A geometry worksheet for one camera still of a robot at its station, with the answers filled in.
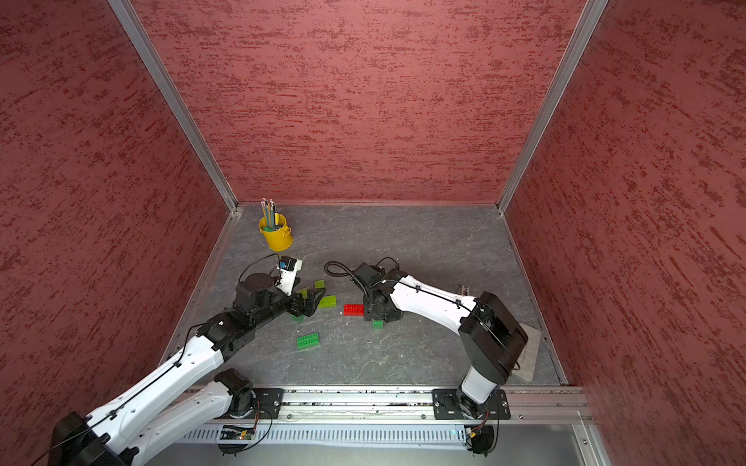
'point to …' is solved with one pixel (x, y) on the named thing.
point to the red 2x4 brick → (354, 310)
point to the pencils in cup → (269, 211)
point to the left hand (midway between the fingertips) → (310, 290)
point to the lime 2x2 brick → (320, 283)
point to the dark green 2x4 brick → (308, 341)
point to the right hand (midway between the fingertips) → (377, 319)
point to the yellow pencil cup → (279, 239)
